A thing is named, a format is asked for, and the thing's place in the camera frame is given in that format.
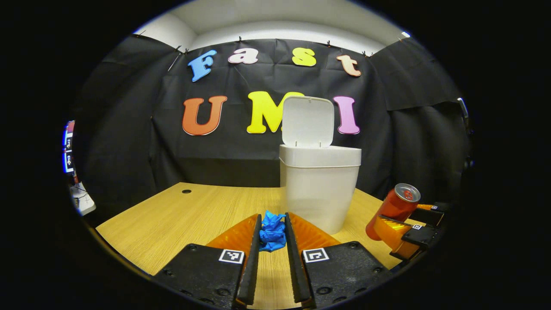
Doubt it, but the blue paper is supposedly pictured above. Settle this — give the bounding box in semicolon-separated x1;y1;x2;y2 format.
258;210;287;252

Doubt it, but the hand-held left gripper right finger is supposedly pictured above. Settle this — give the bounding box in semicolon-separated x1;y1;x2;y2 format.
284;212;394;309

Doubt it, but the computer monitor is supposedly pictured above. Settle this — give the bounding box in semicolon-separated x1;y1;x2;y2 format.
62;121;76;174

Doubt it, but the white side table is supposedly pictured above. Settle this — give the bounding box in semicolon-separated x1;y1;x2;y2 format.
69;182;96;216

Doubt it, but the wooden desktop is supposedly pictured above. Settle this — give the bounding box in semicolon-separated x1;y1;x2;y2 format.
96;182;427;310

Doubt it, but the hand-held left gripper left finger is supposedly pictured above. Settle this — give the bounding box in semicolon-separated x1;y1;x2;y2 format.
153;214;262;308

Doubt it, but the white desktop garbage bin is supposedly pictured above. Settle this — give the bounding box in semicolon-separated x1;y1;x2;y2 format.
279;96;362;235

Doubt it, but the black backdrop cloth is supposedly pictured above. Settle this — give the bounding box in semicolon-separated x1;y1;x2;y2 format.
71;34;472;216

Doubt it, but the red pop can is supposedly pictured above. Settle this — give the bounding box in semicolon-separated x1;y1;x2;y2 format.
366;183;421;241

